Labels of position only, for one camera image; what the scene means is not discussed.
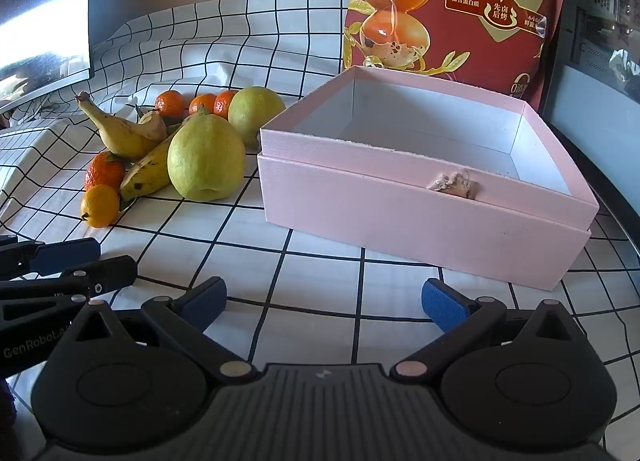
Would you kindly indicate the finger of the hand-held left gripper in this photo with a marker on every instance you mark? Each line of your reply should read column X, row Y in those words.
column 107, row 273
column 65, row 255

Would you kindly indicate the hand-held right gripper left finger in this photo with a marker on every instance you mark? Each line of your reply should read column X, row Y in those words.
column 200, row 302

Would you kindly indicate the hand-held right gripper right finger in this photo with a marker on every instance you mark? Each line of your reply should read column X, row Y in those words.
column 442, row 303

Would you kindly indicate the small yellow-orange mandarin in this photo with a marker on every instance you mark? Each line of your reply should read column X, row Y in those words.
column 100, row 205

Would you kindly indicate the red-orange mandarin with leaf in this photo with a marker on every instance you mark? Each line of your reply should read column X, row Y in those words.
column 104, row 172

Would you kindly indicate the pink cardboard box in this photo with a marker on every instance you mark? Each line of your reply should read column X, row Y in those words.
column 400, row 221

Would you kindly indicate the spotted yellow banana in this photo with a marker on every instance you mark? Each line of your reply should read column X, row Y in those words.
column 145, row 171

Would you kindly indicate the curved yellow banana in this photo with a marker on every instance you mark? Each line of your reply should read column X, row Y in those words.
column 120, row 136

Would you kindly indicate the large green pear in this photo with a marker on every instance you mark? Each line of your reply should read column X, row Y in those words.
column 206, row 161

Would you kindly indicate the orange mandarin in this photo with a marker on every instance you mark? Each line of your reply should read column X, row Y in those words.
column 224, row 103
column 170, row 103
column 201, row 105

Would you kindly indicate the white checked tablecloth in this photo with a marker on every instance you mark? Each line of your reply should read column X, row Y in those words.
column 320, row 261

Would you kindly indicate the dark monitor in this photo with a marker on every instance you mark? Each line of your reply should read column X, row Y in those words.
column 40, row 16

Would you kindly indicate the red snack bag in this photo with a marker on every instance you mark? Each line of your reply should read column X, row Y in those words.
column 450, row 1

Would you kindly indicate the glass-sided computer case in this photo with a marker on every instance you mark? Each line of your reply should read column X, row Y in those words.
column 595, row 41

